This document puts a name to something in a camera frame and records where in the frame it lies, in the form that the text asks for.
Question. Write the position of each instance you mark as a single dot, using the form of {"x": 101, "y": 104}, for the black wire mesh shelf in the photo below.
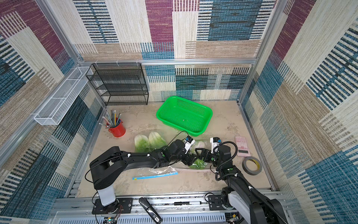
{"x": 119, "y": 83}

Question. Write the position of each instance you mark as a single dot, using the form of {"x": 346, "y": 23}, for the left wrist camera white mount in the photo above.
{"x": 189, "y": 141}

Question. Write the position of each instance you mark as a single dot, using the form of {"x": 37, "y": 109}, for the red metal pencil bucket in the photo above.
{"x": 119, "y": 130}

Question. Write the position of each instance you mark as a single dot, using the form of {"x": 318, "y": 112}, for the right cabbage in clear bag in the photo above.
{"x": 156, "y": 140}

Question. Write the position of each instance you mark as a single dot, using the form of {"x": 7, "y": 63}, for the white wire mesh tray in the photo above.
{"x": 54, "y": 110}

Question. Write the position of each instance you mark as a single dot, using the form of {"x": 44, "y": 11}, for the green plastic perforated basket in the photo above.
{"x": 185, "y": 115}

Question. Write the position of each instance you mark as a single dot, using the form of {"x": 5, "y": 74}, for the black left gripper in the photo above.
{"x": 189, "y": 158}

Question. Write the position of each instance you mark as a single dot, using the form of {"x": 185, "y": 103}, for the chinese cabbage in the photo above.
{"x": 199, "y": 164}

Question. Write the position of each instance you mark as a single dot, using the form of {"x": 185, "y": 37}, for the black tape roll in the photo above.
{"x": 252, "y": 166}

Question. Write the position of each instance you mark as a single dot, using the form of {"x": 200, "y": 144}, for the black handheld device on rail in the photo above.
{"x": 150, "y": 210}

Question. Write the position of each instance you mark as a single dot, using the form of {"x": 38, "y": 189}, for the clear blue-zip bag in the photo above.
{"x": 150, "y": 173}

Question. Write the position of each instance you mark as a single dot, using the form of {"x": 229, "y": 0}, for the pink calculator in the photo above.
{"x": 243, "y": 150}

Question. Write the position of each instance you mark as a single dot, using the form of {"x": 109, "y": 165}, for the left cabbage in clear bag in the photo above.
{"x": 142, "y": 144}

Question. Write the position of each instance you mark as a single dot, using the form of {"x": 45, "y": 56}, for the cabbage in clear bag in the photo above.
{"x": 142, "y": 144}
{"x": 156, "y": 140}

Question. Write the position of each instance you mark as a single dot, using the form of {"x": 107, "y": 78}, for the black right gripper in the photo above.
{"x": 208, "y": 156}

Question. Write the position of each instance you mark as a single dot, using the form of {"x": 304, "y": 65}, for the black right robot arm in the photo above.
{"x": 240, "y": 194}

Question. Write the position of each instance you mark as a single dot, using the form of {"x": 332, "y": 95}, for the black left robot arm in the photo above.
{"x": 106, "y": 168}

